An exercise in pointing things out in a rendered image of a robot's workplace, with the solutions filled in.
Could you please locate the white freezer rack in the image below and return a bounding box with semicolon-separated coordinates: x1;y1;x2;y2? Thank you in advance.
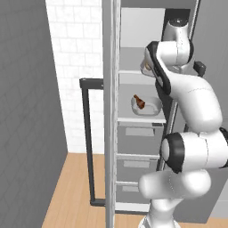
117;117;167;125
118;69;144;76

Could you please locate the grey fridge freezer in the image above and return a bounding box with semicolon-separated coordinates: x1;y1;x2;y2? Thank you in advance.
102;0;228;225

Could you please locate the white vegetable container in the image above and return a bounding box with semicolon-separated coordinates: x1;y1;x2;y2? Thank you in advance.
140;56;157;78

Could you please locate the white meat container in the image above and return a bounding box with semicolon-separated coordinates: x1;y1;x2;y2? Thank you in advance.
130;95;164;118

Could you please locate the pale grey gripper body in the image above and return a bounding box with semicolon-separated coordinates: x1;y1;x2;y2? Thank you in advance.
173;63;198;75

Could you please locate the brown chicken drumstick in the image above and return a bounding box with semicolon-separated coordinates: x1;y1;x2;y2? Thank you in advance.
133;94;146;110

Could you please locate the grey open freezer door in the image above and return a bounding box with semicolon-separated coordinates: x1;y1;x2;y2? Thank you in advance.
102;0;122;228

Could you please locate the grey freezer drawer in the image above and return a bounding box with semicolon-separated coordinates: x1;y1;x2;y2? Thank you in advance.
116;157;161;183
117;122;165;157
115;183;151;207

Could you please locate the black freezer door handle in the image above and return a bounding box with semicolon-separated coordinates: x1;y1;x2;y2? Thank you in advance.
78;77;107;208

